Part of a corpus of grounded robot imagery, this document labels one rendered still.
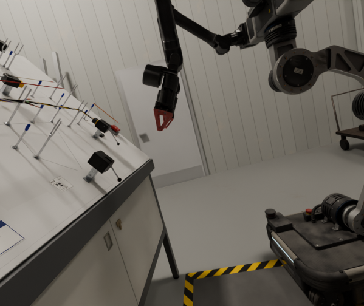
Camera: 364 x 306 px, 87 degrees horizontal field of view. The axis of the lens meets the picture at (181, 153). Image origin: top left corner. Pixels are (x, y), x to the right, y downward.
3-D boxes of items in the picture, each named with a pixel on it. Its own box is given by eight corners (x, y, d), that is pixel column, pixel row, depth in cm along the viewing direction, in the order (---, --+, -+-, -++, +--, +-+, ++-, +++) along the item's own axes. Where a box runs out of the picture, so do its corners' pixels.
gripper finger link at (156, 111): (149, 129, 68) (154, 102, 66) (152, 128, 75) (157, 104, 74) (167, 133, 68) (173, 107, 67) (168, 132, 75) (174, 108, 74)
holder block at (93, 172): (107, 197, 63) (124, 175, 62) (78, 174, 63) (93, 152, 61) (113, 192, 68) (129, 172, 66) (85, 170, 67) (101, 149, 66)
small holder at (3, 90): (-23, 82, 67) (-14, 65, 66) (8, 91, 76) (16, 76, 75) (-17, 89, 66) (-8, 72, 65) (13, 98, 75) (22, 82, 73)
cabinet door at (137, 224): (164, 226, 128) (148, 171, 122) (140, 305, 74) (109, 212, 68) (161, 227, 128) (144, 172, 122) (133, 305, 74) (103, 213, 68)
